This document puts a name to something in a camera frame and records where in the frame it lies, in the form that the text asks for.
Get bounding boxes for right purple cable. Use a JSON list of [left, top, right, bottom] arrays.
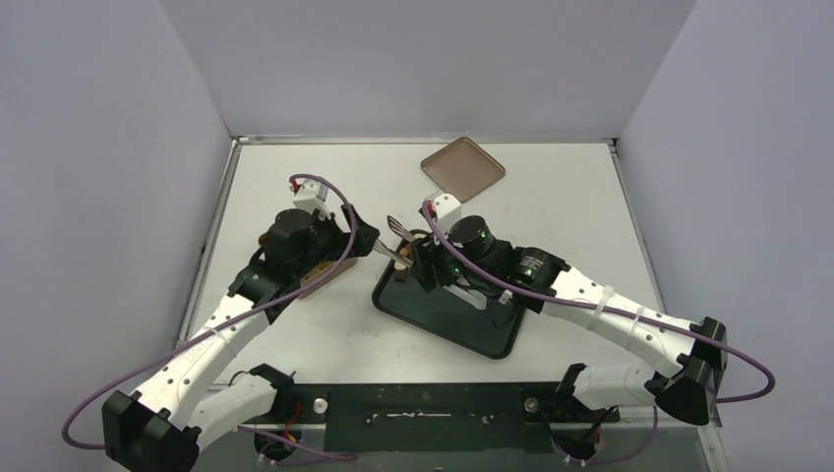
[[420, 200, 777, 467]]

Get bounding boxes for gold chocolate box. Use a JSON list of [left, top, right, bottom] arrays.
[[298, 258, 357, 300]]

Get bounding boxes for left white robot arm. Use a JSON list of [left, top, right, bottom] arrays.
[[101, 205, 380, 471]]

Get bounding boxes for black plastic tray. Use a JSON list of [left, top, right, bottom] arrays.
[[371, 262, 525, 360]]

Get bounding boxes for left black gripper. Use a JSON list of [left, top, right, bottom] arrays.
[[294, 205, 379, 279]]

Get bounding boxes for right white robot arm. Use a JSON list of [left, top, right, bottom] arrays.
[[412, 215, 727, 426]]

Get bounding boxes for brown box lid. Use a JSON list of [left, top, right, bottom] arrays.
[[420, 137, 506, 204]]

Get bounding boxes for dark brown chocolate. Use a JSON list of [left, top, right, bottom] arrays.
[[393, 263, 409, 282]]

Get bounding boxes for metal tongs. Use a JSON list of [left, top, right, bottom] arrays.
[[373, 215, 427, 270]]

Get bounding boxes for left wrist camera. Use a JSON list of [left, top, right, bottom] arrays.
[[290, 179, 330, 220]]

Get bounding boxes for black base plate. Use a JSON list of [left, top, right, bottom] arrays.
[[295, 382, 594, 453]]

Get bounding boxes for purple cable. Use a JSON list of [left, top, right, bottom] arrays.
[[61, 173, 362, 467], [420, 200, 777, 467]]

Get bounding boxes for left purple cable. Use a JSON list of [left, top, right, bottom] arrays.
[[61, 173, 362, 467]]

